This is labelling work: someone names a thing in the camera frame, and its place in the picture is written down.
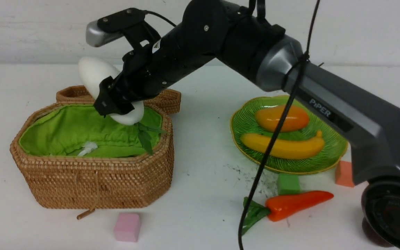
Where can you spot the pink foam cube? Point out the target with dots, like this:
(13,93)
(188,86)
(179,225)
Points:
(127,227)

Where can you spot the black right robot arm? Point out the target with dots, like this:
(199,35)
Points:
(241,38)

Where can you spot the orange foam cube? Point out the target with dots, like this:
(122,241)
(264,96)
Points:
(343,174)

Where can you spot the green glass leaf plate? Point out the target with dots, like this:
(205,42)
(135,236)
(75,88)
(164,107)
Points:
(243,121)

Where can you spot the orange toy carrot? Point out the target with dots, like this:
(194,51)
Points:
(283,206)

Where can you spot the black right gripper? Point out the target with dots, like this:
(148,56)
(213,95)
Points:
(157,62)

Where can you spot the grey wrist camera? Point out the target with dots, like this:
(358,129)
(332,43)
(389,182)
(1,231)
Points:
(129,23)

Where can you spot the white toy radish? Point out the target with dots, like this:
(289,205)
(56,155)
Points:
(92,71)

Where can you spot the woven rattan basket green lining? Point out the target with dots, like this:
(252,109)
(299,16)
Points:
(73,158)

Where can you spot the purple toy mangosteen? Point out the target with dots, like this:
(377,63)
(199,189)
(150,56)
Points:
(372,236)

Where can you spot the woven rattan basket lid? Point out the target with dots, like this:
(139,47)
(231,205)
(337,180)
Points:
(169,100)

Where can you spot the orange yellow toy mango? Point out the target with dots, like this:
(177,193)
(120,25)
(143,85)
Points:
(268,118)

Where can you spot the green foam cube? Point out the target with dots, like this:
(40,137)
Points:
(288,184)

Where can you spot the yellow toy banana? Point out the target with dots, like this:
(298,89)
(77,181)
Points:
(285,149)

